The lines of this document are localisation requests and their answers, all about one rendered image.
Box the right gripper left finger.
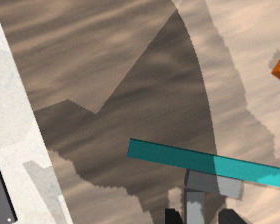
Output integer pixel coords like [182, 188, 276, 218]
[165, 209, 184, 224]

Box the turquoise rod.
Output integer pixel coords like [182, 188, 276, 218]
[127, 138, 280, 187]

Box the grey rod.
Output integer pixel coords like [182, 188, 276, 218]
[184, 169, 241, 198]
[184, 188, 204, 224]

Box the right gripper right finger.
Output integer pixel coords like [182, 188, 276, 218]
[218, 209, 247, 224]

